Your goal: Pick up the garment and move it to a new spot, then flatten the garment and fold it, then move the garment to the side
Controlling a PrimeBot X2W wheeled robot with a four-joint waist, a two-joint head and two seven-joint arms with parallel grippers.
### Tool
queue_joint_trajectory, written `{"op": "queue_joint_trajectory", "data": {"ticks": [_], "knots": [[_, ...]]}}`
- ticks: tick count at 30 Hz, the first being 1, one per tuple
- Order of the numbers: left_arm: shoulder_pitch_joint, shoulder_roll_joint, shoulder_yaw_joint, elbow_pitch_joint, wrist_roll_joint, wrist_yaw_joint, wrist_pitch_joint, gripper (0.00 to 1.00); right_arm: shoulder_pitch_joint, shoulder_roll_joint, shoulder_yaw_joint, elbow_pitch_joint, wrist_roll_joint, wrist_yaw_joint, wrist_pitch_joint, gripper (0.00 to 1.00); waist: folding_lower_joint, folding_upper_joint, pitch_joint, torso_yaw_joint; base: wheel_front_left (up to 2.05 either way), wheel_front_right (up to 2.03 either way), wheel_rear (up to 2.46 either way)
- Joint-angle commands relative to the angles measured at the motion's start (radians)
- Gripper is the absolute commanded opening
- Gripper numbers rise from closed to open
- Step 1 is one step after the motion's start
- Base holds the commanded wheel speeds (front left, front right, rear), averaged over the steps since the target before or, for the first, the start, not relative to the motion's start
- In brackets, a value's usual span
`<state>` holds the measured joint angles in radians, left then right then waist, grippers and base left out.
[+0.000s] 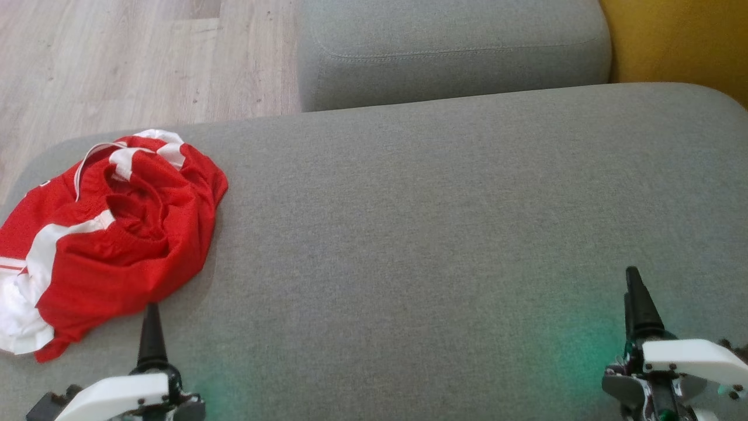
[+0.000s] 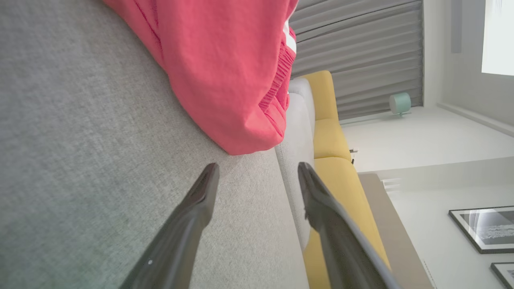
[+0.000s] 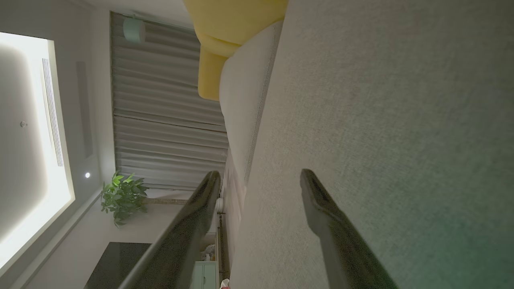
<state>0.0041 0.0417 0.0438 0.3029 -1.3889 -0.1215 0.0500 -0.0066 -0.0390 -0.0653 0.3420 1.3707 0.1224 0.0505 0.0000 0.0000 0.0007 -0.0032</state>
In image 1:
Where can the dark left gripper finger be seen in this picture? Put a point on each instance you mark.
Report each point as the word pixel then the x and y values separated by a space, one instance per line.
pixel 152 339

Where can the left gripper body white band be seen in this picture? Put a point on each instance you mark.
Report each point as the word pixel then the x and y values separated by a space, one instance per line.
pixel 117 397

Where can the yellow cushion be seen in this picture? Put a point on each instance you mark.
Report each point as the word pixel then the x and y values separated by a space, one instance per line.
pixel 684 41

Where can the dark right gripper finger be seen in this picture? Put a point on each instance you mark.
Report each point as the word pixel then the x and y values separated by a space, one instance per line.
pixel 641 310

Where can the grey fabric sofa seat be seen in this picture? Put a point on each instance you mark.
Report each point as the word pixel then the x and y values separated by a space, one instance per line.
pixel 444 234

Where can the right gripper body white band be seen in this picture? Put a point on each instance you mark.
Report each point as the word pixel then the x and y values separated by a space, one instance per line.
pixel 684 362

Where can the red white sports garment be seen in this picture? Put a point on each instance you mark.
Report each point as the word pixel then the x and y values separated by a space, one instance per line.
pixel 128 234

